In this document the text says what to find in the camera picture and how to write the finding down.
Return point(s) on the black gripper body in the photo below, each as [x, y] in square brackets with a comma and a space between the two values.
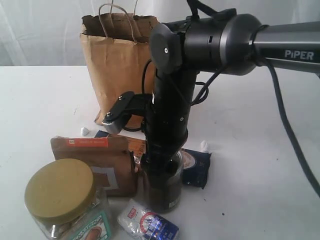
[166, 117]

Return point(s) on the dark jar with metal lid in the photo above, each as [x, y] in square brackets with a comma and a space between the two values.
[162, 186]

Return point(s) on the brown paper bag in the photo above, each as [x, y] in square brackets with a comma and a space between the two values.
[115, 45]

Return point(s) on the clear jar with gold lid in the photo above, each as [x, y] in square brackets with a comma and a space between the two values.
[66, 204]

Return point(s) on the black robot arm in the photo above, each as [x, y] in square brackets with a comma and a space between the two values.
[223, 43]

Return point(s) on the small white foam piece right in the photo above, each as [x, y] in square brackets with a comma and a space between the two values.
[205, 147]

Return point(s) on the small white foam piece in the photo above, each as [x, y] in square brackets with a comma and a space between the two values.
[205, 147]
[84, 131]

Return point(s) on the spaghetti packet blue and orange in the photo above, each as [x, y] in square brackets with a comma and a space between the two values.
[195, 164]

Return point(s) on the brown paper pouch orange label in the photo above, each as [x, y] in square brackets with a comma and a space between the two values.
[110, 159]

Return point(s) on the small white foam piece left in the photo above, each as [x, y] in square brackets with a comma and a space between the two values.
[84, 131]

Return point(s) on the white blue sugar packet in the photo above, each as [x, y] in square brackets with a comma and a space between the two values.
[143, 224]

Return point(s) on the white backdrop curtain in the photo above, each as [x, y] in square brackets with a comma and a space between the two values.
[47, 32]

